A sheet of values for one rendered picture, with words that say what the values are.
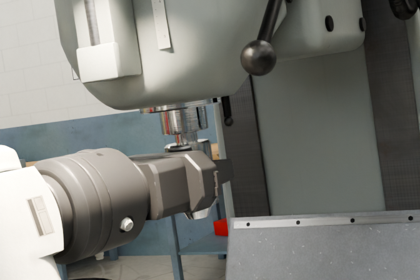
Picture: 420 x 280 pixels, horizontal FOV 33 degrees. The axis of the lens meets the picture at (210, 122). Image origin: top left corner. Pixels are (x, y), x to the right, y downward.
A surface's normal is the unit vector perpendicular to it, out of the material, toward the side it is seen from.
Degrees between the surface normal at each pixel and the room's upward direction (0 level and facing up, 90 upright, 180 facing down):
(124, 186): 72
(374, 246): 63
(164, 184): 90
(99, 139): 90
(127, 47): 90
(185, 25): 99
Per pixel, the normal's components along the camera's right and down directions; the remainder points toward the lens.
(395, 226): -0.48, -0.33
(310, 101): -0.47, 0.11
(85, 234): 0.08, 0.36
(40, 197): 0.69, -0.38
